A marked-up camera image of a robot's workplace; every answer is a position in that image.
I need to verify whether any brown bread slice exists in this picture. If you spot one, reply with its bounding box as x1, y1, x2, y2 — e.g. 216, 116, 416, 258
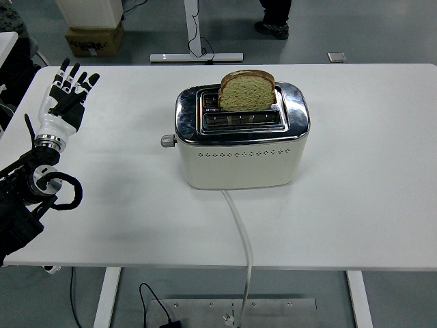
217, 69, 277, 113

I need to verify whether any grey metal plate with screws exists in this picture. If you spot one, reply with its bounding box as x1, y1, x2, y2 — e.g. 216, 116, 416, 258
145, 298, 318, 328

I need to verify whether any brown cardboard box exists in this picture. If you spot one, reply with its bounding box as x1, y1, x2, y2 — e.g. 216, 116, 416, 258
64, 20, 126, 58

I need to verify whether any dark fabric-covered object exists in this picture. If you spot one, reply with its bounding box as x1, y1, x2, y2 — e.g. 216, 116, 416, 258
0, 3, 44, 129

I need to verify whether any white cabinet box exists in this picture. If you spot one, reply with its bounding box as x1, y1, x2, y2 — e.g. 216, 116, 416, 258
54, 0, 124, 30

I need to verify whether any person's leg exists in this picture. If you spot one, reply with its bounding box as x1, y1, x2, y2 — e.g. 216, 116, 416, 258
254, 0, 294, 41

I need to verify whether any black cable on stand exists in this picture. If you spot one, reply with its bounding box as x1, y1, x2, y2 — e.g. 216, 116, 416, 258
186, 0, 216, 66

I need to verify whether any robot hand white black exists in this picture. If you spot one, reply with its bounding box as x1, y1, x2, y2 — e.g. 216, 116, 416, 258
33, 57, 101, 144

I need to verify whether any white side table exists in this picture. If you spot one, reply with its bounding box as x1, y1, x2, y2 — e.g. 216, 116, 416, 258
0, 31, 20, 69

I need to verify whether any thin black hanging cable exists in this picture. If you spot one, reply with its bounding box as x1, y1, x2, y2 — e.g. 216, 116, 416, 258
70, 266, 85, 328

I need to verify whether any white table leg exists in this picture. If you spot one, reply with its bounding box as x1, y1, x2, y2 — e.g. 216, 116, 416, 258
346, 270, 375, 328
92, 266, 122, 328

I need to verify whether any white toaster chrome top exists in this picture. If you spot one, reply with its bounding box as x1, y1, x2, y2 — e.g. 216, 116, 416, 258
174, 81, 311, 190

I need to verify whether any black cable with adapter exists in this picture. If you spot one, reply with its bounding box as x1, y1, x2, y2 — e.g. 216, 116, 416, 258
139, 282, 184, 328

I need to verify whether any white toaster power cord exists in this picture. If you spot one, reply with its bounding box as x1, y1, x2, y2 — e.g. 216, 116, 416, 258
221, 189, 254, 324

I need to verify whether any white stand with base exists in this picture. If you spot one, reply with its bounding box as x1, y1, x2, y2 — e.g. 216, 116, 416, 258
149, 0, 244, 64

